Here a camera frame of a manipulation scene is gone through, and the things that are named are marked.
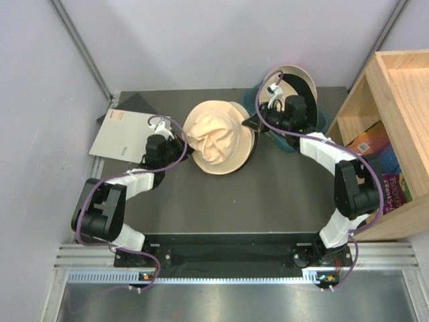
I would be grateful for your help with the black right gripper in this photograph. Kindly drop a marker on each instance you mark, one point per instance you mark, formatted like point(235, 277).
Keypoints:
point(266, 112)

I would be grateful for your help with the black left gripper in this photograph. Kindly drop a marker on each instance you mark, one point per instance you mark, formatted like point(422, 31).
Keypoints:
point(177, 142)

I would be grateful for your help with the black bucket hat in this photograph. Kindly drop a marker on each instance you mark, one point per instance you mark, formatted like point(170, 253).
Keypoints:
point(253, 148)

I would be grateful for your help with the cream bucket hat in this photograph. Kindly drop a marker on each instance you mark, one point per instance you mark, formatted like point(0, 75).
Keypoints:
point(245, 115)

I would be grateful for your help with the beige black reversible hat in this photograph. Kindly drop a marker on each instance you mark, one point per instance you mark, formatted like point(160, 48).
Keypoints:
point(213, 130)

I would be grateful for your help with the tan black hat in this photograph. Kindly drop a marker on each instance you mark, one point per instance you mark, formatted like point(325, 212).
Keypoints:
point(292, 80)

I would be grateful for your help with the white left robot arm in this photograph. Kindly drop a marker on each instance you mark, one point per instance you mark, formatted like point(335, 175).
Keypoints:
point(98, 219)

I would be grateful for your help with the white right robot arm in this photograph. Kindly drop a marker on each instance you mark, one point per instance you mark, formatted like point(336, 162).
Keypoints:
point(357, 180)

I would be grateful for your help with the teal plastic bin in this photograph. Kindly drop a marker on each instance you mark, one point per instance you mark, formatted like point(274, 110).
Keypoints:
point(248, 101)

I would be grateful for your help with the white calibration board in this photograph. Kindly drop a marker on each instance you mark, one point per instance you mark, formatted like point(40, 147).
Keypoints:
point(123, 136)

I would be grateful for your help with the dark grey foam pad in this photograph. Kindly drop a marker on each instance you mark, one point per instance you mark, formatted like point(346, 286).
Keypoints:
point(136, 103)

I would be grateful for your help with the wooden shelf box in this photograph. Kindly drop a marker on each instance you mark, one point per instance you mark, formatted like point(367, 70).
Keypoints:
point(393, 89)

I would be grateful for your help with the purple treehouse book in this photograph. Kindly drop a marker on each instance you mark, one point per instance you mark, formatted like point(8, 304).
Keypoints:
point(397, 192)

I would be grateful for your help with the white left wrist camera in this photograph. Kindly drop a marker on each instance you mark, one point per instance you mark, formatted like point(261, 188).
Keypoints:
point(161, 127)

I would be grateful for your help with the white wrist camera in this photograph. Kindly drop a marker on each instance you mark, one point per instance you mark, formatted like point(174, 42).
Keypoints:
point(161, 127)
point(275, 94)

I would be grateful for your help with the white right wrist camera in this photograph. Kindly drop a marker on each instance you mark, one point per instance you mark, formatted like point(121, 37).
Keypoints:
point(275, 94)

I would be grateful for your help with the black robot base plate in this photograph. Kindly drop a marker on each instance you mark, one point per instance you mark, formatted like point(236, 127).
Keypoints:
point(240, 255)

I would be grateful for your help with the aluminium corner post left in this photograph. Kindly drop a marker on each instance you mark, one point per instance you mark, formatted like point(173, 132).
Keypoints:
point(79, 44)

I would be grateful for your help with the aluminium corner post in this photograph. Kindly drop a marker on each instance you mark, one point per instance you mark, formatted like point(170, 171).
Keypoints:
point(79, 44)
point(392, 19)

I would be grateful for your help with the aluminium frame rail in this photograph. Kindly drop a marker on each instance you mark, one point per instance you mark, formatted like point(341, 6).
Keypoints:
point(100, 265)

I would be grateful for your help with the aluminium corner post right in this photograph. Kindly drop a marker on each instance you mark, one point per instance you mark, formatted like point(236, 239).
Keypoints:
point(392, 19)

